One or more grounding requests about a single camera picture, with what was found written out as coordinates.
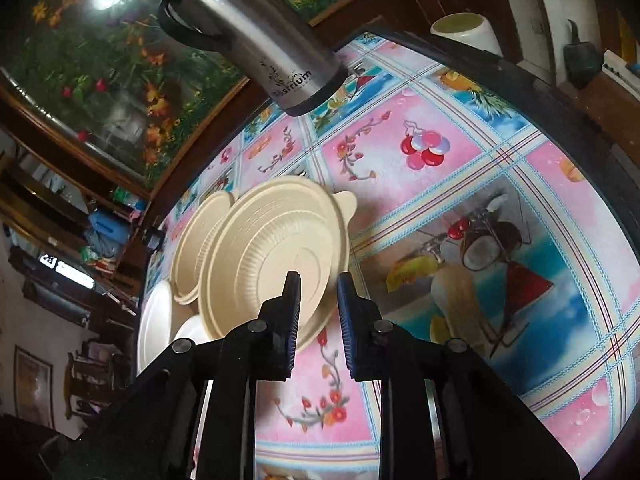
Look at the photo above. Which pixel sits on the white foam bowl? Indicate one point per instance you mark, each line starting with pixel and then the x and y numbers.
pixel 192 332
pixel 152 325

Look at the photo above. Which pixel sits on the framed wall picture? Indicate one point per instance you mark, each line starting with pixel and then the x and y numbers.
pixel 32 385

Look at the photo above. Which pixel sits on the printed floral tablecloth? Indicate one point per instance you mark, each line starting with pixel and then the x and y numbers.
pixel 450 110

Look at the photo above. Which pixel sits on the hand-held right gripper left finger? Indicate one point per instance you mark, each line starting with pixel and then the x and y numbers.
pixel 292 320

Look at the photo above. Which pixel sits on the white cup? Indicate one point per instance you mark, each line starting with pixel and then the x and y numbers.
pixel 470 35

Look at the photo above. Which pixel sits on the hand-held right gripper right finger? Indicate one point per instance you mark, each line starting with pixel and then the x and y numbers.
pixel 347 325

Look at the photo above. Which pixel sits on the blue water jug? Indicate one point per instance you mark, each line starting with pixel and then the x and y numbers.
pixel 106 225

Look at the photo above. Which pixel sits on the floral glass partition panel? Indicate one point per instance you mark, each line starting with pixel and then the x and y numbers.
pixel 125 60

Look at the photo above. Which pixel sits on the beige disposable bowl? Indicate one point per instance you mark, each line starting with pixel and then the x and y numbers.
pixel 197 245
pixel 260 250

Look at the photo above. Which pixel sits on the dark green ornament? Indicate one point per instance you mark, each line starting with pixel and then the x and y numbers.
pixel 582 65

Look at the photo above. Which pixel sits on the green plastic bag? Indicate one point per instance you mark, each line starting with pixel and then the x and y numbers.
pixel 125 197

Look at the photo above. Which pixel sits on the steel electric kettle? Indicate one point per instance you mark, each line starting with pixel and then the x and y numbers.
pixel 260 35

